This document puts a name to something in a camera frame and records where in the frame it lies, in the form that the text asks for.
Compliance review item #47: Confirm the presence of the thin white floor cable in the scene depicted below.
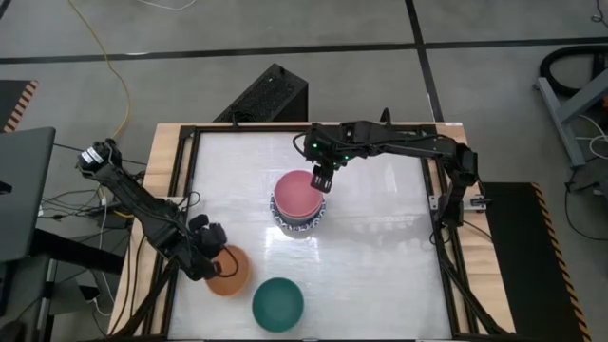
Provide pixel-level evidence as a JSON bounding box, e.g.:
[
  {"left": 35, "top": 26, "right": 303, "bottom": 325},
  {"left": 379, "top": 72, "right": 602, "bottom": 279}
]
[{"left": 136, "top": 0, "right": 199, "bottom": 12}]

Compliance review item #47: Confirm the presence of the blue patterned paper bowl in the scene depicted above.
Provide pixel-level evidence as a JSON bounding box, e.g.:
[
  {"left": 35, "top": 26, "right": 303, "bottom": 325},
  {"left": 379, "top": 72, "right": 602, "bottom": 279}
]
[{"left": 269, "top": 191, "right": 329, "bottom": 234}]

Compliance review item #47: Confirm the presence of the black table frame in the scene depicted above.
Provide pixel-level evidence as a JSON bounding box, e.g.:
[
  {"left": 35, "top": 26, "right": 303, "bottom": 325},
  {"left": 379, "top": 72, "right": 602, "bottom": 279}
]
[{"left": 113, "top": 123, "right": 512, "bottom": 342}]

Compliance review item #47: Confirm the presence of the dark green plastic bowl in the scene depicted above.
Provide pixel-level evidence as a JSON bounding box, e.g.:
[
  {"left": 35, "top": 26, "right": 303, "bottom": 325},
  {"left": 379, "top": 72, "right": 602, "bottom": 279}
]
[{"left": 251, "top": 276, "right": 306, "bottom": 334}]

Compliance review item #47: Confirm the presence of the black perforated box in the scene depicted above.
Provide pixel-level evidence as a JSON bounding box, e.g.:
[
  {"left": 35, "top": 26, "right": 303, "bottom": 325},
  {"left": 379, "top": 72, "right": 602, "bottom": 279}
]
[{"left": 213, "top": 62, "right": 311, "bottom": 124}]

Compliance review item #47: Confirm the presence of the white cable coil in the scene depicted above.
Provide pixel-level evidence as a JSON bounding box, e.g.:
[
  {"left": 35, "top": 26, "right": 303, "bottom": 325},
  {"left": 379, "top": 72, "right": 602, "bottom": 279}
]
[{"left": 576, "top": 113, "right": 608, "bottom": 162}]

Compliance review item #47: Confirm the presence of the light blue plastic bowl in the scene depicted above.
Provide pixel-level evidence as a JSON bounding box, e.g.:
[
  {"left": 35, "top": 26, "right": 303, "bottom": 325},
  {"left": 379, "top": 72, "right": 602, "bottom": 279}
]
[{"left": 275, "top": 207, "right": 325, "bottom": 226}]

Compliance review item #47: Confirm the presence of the silver metal bracket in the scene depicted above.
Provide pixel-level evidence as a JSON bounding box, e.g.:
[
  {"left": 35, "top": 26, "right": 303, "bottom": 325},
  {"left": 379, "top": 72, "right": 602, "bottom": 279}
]
[{"left": 466, "top": 193, "right": 493, "bottom": 211}]

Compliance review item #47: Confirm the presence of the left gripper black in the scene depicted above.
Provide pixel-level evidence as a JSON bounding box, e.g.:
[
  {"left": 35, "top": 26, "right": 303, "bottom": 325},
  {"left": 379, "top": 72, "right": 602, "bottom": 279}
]
[{"left": 181, "top": 213, "right": 230, "bottom": 282}]

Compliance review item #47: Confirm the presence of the black cable bundle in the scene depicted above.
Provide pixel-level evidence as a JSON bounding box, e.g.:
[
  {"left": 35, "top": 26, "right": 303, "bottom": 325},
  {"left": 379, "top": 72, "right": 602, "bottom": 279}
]
[{"left": 37, "top": 187, "right": 139, "bottom": 225}]

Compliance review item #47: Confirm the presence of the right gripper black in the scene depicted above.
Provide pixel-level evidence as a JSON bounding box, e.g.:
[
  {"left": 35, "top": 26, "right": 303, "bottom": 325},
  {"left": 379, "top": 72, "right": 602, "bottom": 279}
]
[{"left": 302, "top": 123, "right": 356, "bottom": 195}]

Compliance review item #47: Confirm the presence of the orange plastic bowl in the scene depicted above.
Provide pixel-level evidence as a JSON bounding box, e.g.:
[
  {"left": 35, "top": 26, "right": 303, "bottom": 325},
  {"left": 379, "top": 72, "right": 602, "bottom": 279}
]
[{"left": 204, "top": 243, "right": 252, "bottom": 298}]

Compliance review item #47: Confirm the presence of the grey desk panel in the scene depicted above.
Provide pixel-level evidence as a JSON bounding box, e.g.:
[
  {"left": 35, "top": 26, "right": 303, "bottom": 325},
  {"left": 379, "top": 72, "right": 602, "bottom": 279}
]
[{"left": 0, "top": 125, "right": 58, "bottom": 264}]

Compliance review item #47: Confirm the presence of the black hazard-striped floor mat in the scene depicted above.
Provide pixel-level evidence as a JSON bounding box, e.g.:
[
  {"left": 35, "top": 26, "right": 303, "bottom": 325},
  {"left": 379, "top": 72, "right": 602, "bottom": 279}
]
[
  {"left": 478, "top": 180, "right": 593, "bottom": 342},
  {"left": 0, "top": 79, "right": 40, "bottom": 135}
]

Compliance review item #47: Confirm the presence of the long yellow cable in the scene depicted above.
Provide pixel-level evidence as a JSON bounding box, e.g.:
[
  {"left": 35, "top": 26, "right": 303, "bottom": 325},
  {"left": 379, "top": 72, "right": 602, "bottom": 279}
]
[{"left": 66, "top": 0, "right": 132, "bottom": 144}]

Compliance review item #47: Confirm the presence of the grey metal stand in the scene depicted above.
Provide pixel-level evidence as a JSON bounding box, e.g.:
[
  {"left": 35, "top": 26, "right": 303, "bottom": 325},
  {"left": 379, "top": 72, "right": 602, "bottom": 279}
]
[{"left": 533, "top": 69, "right": 608, "bottom": 168}]

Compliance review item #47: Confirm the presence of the black hose loop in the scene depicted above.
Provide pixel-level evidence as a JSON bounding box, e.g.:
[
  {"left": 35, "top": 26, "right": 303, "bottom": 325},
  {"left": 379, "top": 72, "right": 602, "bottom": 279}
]
[{"left": 539, "top": 44, "right": 608, "bottom": 99}]

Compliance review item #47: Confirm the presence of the black floor cable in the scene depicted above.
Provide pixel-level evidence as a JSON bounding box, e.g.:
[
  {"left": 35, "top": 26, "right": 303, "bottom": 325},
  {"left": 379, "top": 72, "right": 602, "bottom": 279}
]
[{"left": 563, "top": 164, "right": 608, "bottom": 241}]

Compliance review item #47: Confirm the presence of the pink plastic bowl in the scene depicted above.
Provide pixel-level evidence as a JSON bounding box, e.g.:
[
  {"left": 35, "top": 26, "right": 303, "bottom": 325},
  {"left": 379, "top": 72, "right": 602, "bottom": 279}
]
[{"left": 273, "top": 169, "right": 326, "bottom": 221}]

